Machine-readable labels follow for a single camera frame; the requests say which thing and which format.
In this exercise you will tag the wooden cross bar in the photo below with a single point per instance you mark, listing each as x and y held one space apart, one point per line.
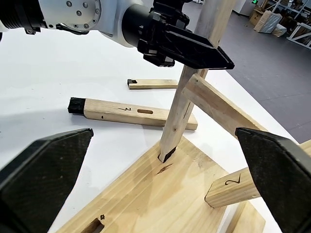
213 104
155 83

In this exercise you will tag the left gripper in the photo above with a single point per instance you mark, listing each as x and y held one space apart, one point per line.
141 26

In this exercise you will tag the wooden leg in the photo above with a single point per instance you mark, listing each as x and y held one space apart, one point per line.
178 114
116 112
230 188

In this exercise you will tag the wooden seat board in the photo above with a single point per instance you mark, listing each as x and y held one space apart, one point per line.
158 194

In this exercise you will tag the cardboard box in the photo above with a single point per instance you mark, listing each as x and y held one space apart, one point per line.
266 23

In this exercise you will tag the white rack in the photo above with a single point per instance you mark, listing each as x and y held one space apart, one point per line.
300 34

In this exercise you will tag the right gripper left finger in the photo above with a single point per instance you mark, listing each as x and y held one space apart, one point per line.
41 179

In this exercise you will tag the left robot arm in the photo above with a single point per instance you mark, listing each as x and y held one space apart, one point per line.
80 12

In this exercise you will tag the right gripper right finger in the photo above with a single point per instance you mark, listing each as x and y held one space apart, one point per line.
281 179

